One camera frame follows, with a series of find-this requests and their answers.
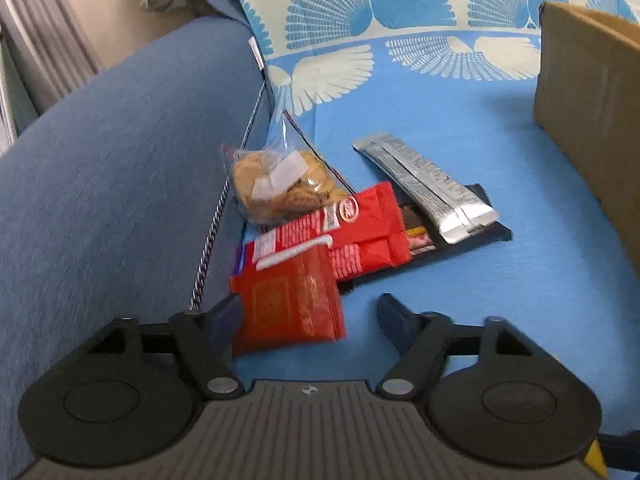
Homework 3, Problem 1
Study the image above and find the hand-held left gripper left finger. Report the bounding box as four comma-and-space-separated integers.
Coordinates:
87, 296, 246, 401

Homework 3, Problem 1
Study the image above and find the red wafer wrapper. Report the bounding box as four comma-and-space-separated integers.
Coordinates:
242, 181, 413, 281

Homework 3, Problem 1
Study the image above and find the blue fan-print cloth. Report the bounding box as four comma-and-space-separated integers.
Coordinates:
222, 0, 640, 441

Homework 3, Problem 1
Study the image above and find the black snack wrapper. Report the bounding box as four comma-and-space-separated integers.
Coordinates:
337, 183, 513, 293

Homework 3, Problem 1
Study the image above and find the brown cardboard box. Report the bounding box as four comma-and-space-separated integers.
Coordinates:
532, 0, 640, 281

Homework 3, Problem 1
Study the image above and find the square red snack packet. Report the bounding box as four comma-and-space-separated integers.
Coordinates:
230, 245, 347, 357

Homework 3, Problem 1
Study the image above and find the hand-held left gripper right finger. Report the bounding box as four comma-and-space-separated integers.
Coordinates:
375, 294, 543, 401

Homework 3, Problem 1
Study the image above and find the grey curtain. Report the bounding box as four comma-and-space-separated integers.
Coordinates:
0, 0, 103, 151

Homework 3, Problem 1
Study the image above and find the silver bar wrapper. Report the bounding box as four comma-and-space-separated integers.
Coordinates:
352, 132, 501, 246

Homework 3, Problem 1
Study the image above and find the clear cookie bag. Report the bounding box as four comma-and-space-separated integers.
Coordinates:
222, 110, 358, 228

